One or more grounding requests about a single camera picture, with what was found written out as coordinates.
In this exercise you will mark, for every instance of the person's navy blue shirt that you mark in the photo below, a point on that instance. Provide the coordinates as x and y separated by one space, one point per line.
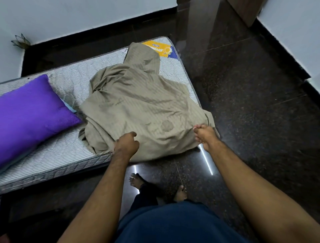
180 225

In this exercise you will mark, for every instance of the person's dark trousers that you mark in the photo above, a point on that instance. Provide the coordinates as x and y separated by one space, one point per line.
146 197

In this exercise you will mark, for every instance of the plain taupe bed sheet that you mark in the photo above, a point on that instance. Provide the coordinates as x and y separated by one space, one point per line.
140 105

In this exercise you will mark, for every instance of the person's left foot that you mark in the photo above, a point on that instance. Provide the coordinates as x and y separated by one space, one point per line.
136 180

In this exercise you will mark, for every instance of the person's left hand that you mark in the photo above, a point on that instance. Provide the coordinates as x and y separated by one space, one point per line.
126 146

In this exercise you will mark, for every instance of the person's left forearm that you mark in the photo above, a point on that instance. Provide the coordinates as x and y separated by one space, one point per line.
100 205

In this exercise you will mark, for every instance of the person's right hand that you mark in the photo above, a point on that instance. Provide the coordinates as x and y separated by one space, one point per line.
206 136

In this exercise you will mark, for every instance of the light blue pillow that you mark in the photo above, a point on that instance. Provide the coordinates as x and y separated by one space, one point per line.
68 106

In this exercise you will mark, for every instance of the white striped mattress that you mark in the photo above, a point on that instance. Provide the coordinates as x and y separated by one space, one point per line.
62 150

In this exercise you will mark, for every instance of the person's right forearm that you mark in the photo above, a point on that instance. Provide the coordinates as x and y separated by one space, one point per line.
262 200

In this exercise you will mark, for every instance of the person's right foot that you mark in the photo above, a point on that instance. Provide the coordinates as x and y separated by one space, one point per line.
180 194

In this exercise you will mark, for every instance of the purple dotted pillow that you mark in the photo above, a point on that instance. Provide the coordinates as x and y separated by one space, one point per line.
30 115

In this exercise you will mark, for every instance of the person's foot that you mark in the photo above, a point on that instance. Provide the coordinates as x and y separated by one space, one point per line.
136 180
180 194

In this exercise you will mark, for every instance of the lotus shaped candle holder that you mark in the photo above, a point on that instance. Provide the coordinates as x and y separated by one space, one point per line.
21 42

